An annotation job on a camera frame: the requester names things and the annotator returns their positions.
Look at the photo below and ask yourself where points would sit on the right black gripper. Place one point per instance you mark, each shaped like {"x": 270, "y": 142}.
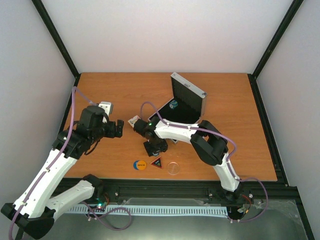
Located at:
{"x": 150, "y": 151}

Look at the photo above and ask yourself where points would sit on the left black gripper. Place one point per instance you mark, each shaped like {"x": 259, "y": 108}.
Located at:
{"x": 112, "y": 132}

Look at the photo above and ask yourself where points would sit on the aluminium poker case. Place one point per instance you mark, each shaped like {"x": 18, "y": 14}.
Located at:
{"x": 191, "y": 101}

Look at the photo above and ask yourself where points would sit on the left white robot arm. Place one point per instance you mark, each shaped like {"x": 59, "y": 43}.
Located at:
{"x": 36, "y": 210}

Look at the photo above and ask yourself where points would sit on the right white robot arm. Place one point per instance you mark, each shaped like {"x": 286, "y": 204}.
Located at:
{"x": 209, "y": 144}

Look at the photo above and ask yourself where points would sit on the red black triangular button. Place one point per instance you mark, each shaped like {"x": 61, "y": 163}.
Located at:
{"x": 157, "y": 162}

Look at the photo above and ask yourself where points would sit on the playing card deck box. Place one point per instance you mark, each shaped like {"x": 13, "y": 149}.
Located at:
{"x": 133, "y": 120}

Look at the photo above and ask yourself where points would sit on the orange blue round button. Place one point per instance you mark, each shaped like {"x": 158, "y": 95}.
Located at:
{"x": 140, "y": 165}

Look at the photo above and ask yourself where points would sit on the clear round dealer button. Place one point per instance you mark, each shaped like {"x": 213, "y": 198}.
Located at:
{"x": 173, "y": 168}

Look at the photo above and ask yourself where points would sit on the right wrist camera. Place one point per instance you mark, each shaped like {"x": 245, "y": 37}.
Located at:
{"x": 140, "y": 127}

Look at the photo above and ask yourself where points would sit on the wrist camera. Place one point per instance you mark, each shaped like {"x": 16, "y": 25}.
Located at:
{"x": 107, "y": 107}
{"x": 140, "y": 127}

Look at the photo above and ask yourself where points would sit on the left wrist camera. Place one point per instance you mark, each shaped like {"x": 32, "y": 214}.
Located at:
{"x": 107, "y": 107}

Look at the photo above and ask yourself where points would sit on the white slotted cable duct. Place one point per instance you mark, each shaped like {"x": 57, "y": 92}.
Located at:
{"x": 162, "y": 211}

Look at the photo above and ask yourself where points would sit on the black aluminium frame rail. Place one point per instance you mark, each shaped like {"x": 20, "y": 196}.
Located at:
{"x": 207, "y": 191}

